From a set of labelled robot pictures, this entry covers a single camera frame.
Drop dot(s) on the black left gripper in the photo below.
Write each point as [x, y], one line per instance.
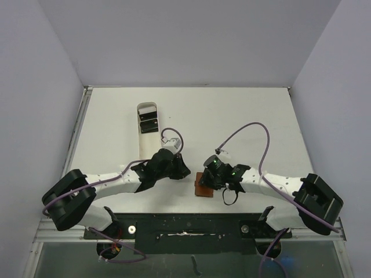
[182, 171]

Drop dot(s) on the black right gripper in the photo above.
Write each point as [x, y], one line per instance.
[206, 178]

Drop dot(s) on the brown leather card holder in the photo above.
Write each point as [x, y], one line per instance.
[201, 190]

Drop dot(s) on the black card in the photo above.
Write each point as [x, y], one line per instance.
[150, 126]
[148, 116]

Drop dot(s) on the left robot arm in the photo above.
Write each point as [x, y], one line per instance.
[70, 201]

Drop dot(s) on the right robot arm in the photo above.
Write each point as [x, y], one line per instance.
[316, 205]

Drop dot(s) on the white card stack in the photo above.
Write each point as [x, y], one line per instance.
[147, 109]

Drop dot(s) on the white oblong tray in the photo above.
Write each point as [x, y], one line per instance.
[149, 143]

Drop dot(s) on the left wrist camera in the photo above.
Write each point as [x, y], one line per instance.
[172, 145]

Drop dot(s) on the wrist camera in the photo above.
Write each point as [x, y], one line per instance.
[222, 154]
[172, 145]

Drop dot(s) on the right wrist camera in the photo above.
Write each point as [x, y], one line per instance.
[222, 154]

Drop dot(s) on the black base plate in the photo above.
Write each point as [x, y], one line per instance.
[189, 233]

